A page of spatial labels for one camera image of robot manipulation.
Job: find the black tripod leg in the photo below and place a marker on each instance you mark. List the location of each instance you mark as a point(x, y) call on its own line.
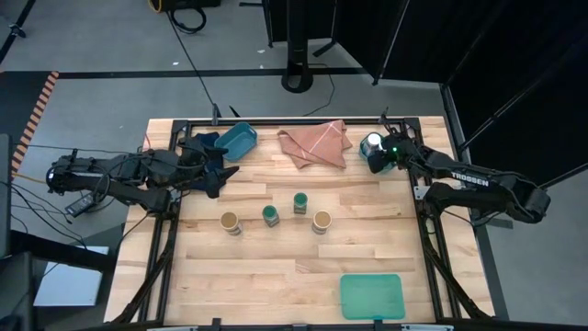
point(17, 31)

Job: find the black power adapter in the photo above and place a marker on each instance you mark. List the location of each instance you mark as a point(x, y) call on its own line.
point(82, 204)

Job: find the furikake seasoning jar tan lid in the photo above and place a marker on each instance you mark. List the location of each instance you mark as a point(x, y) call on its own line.
point(229, 220)
point(322, 220)

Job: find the black metal table frame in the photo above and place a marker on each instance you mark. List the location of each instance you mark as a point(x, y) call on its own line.
point(275, 121)

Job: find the blue-teal plastic bin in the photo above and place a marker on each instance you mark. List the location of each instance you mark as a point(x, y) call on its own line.
point(236, 142)

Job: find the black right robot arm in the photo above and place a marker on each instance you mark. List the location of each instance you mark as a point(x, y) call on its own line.
point(482, 181)

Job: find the black partition panel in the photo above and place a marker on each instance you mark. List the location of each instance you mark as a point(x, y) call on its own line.
point(528, 138)
point(459, 37)
point(363, 32)
point(321, 18)

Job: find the black side table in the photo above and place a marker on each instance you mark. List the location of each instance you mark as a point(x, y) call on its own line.
point(55, 252)

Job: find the green plastic tray lid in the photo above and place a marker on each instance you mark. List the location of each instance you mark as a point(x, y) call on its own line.
point(372, 296)

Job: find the black stand pole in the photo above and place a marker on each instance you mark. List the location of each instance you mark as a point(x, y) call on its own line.
point(297, 46)

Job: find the black equipment box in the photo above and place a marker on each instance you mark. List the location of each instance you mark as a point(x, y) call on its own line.
point(193, 3)

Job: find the pink striped cloth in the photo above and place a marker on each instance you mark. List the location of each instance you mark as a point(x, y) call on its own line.
point(317, 144)

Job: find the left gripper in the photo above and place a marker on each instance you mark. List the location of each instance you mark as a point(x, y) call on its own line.
point(202, 167)

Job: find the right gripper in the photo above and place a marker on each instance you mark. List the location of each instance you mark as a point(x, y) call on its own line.
point(399, 149)

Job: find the oregano jar green lid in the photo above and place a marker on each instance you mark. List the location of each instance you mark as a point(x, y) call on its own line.
point(300, 200)
point(270, 213)

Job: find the navy blue cloth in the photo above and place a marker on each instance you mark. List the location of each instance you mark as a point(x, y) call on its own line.
point(209, 138)

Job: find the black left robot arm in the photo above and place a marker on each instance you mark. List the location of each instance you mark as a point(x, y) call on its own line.
point(138, 195)

